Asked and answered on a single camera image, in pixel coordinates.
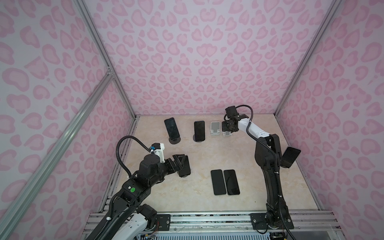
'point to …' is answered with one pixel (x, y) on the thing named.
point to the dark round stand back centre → (194, 139)
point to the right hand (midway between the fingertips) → (228, 125)
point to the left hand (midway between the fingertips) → (180, 156)
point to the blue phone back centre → (199, 132)
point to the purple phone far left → (172, 128)
